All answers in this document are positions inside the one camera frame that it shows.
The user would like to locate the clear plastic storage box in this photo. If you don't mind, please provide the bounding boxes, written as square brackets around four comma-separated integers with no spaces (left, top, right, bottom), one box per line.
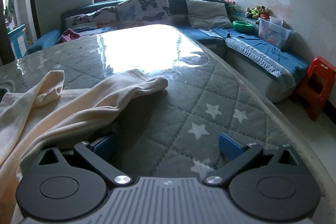
[257,17,292,50]

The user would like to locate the red plastic stool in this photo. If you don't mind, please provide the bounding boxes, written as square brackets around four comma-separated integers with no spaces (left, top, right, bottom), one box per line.
[297,56,336,121]

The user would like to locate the green bowl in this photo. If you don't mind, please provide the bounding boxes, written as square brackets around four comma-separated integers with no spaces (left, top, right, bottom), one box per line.
[232,20,255,33]

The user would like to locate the grey pillow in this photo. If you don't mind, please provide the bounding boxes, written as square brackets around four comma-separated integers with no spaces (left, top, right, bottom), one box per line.
[186,0,233,29]

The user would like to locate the grey quilted star tablecloth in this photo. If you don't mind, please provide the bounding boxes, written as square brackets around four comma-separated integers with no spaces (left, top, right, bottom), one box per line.
[0,25,334,224]

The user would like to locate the blue and white box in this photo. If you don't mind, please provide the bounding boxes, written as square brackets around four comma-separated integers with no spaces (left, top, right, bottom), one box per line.
[7,25,28,56]

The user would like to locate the pink cloth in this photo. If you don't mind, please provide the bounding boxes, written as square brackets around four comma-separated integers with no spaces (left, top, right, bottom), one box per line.
[62,28,80,42]

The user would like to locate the cream long-sleeved top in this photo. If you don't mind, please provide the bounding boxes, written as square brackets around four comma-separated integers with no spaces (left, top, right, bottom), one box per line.
[0,69,169,224]

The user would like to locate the blue sofa cover cloth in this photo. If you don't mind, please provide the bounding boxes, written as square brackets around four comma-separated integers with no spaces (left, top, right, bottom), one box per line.
[199,26,310,88]

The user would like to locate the blue sofa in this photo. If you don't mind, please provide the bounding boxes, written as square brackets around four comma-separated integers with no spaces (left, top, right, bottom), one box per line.
[25,0,310,104]

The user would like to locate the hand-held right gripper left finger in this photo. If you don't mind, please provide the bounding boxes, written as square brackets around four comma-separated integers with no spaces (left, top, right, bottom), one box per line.
[37,132,132,186]

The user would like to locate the butterfly print pillow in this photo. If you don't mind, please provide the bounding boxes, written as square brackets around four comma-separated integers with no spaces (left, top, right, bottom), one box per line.
[115,0,174,28]
[64,6,117,31]

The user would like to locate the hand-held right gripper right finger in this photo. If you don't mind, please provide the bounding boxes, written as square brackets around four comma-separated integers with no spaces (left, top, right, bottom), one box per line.
[204,133,303,186]

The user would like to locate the brown plush toy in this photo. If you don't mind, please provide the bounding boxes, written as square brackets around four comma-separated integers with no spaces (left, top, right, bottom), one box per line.
[245,5,272,20]

